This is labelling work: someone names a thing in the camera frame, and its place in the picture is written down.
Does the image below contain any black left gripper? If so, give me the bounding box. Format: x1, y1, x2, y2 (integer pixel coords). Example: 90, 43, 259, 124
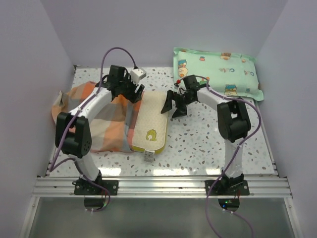
118, 73, 144, 104

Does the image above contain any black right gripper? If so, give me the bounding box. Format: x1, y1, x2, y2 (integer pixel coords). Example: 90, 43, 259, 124
161, 90, 195, 119

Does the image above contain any cream pillow yellow trim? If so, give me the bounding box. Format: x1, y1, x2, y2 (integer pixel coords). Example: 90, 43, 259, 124
132, 91, 168, 163

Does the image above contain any orange grey plaid pillowcase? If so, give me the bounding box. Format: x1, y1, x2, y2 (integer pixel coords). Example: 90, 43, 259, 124
51, 81, 141, 153

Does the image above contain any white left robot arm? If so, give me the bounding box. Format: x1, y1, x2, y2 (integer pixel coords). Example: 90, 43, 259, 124
50, 65, 147, 195

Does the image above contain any green cartoon print pillow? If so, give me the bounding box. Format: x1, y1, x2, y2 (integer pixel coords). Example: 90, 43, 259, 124
173, 47, 264, 101

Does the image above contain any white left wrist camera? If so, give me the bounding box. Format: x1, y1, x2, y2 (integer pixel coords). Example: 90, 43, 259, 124
130, 68, 147, 85

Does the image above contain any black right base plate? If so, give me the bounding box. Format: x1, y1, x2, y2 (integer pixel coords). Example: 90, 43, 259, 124
210, 180, 250, 196

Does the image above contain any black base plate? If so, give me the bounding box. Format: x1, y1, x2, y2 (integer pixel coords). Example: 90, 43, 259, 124
72, 178, 118, 195
210, 180, 250, 196

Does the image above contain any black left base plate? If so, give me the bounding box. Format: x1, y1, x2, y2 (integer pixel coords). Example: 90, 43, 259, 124
72, 178, 118, 195

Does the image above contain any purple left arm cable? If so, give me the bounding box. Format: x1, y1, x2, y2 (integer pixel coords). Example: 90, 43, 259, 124
49, 47, 139, 173

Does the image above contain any aluminium mounting rail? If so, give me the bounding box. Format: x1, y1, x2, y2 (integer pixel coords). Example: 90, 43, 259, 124
32, 162, 293, 198

